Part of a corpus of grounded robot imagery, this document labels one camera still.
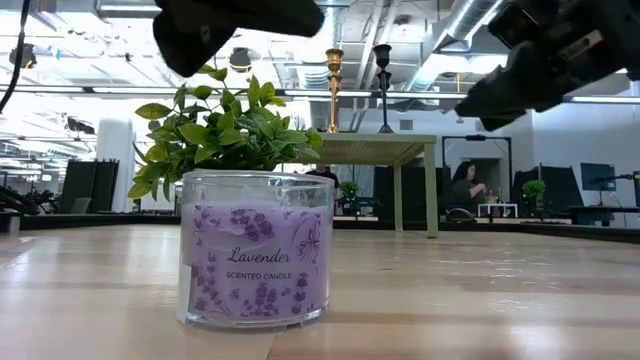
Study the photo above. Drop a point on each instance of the black pendant lamp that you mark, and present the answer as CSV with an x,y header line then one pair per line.
x,y
240,60

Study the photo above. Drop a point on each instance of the black candlestick holder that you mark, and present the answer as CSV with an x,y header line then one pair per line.
x,y
382,52
384,82

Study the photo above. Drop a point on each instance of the green artificial plant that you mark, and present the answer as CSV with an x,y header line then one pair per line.
x,y
220,135

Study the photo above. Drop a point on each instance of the mint green perforated metal stand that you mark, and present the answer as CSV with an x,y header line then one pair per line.
x,y
370,147

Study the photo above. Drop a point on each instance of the ceiling light strip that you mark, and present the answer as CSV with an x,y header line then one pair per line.
x,y
425,95
605,99
40,89

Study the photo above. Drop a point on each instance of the small white table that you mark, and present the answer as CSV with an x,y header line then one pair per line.
x,y
497,205

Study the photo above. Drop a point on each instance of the lavender scented candle jar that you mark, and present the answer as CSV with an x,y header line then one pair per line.
x,y
255,250

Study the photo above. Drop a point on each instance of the black room partition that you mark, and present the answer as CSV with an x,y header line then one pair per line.
x,y
560,190
90,185
412,195

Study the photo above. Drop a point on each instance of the white column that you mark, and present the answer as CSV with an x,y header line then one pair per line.
x,y
115,150

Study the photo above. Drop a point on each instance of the silver ventilation duct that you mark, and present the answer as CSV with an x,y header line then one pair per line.
x,y
465,20

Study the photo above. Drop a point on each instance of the black framed board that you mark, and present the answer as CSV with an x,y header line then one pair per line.
x,y
475,137

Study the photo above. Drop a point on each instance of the black computer monitor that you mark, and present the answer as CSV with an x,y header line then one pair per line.
x,y
597,176

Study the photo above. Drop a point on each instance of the gold candlestick holder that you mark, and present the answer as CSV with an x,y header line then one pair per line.
x,y
334,84
334,57

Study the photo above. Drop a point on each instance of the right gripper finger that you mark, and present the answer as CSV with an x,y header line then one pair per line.
x,y
500,95
505,122

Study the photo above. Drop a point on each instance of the black metal table frame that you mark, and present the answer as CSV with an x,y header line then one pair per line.
x,y
125,220

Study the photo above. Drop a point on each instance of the black ceiling spotlight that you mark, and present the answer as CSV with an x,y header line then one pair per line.
x,y
24,55

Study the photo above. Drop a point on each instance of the person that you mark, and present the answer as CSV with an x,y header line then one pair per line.
x,y
462,192
326,175

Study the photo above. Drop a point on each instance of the black office desk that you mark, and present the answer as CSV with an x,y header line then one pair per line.
x,y
600,212

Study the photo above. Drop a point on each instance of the small potted plant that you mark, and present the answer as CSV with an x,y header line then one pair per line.
x,y
349,190
533,188

